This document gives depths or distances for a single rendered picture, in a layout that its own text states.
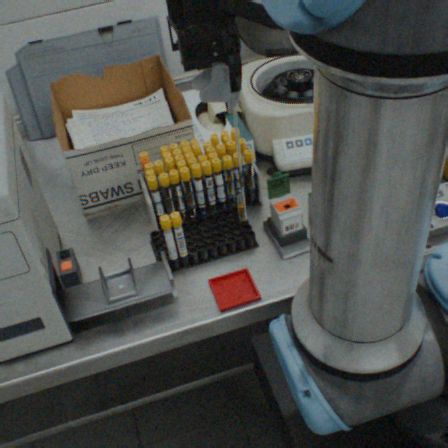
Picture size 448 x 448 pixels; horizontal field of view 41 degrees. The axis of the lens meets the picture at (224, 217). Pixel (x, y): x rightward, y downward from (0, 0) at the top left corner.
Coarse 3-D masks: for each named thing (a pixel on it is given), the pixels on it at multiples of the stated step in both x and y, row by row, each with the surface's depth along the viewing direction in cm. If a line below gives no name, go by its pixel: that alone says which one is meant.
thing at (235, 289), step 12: (228, 276) 98; (240, 276) 98; (216, 288) 97; (228, 288) 97; (240, 288) 96; (252, 288) 96; (216, 300) 94; (228, 300) 95; (240, 300) 94; (252, 300) 94
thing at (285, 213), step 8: (272, 200) 100; (280, 200) 100; (288, 200) 100; (296, 200) 99; (272, 208) 100; (280, 208) 98; (288, 208) 98; (296, 208) 98; (272, 216) 101; (280, 216) 98; (288, 216) 98; (296, 216) 98; (280, 224) 98; (288, 224) 99; (296, 224) 99; (280, 232) 100; (288, 232) 100
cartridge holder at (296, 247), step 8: (264, 224) 105; (272, 224) 102; (272, 232) 103; (296, 232) 100; (304, 232) 100; (272, 240) 103; (280, 240) 100; (288, 240) 100; (296, 240) 101; (304, 240) 101; (280, 248) 100; (288, 248) 100; (296, 248) 100; (304, 248) 100; (288, 256) 100
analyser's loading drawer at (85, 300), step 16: (112, 272) 95; (128, 272) 96; (144, 272) 96; (160, 272) 95; (80, 288) 95; (96, 288) 94; (112, 288) 94; (128, 288) 94; (144, 288) 93; (160, 288) 93; (64, 304) 93; (80, 304) 92; (96, 304) 92; (112, 304) 91; (128, 304) 92
